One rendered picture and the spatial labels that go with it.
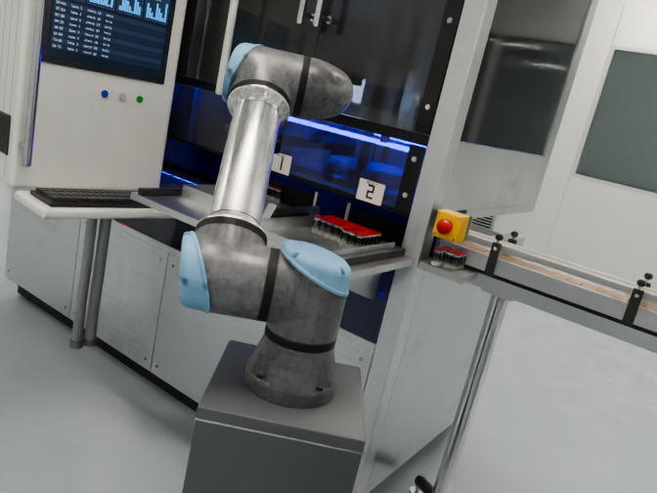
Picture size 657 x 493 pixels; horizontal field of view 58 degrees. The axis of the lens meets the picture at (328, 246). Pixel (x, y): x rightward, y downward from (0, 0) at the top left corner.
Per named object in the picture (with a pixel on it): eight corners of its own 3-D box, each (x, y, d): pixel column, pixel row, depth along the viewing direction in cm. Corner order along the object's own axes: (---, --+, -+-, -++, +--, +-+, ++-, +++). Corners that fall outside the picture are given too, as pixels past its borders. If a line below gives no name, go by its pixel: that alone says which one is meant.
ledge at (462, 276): (439, 262, 173) (441, 256, 173) (480, 278, 166) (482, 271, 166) (417, 268, 162) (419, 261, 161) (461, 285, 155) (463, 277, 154)
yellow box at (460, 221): (442, 233, 164) (449, 208, 162) (465, 242, 160) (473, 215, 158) (430, 235, 158) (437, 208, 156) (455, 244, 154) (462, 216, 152)
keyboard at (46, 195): (153, 197, 199) (153, 190, 198) (176, 208, 190) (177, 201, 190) (28, 194, 169) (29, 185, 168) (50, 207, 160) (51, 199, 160)
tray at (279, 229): (317, 226, 175) (320, 214, 174) (392, 254, 162) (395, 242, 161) (237, 233, 148) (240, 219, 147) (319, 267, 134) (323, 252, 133)
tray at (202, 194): (257, 195, 202) (259, 185, 202) (318, 216, 189) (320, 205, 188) (181, 196, 174) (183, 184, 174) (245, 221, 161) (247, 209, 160)
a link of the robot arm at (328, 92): (371, 71, 108) (345, 63, 155) (312, 58, 107) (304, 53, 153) (356, 134, 112) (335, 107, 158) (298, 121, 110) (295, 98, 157)
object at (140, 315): (164, 270, 372) (187, 130, 350) (467, 424, 265) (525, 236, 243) (2, 292, 289) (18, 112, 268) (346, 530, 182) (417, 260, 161)
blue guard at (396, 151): (29, 88, 263) (33, 46, 258) (410, 212, 162) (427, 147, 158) (28, 88, 262) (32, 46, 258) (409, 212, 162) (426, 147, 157)
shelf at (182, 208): (246, 197, 205) (247, 191, 205) (424, 262, 169) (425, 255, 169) (129, 199, 166) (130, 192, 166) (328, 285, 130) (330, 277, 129)
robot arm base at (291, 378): (333, 417, 91) (348, 358, 88) (237, 396, 90) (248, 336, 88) (334, 372, 105) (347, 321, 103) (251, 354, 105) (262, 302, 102)
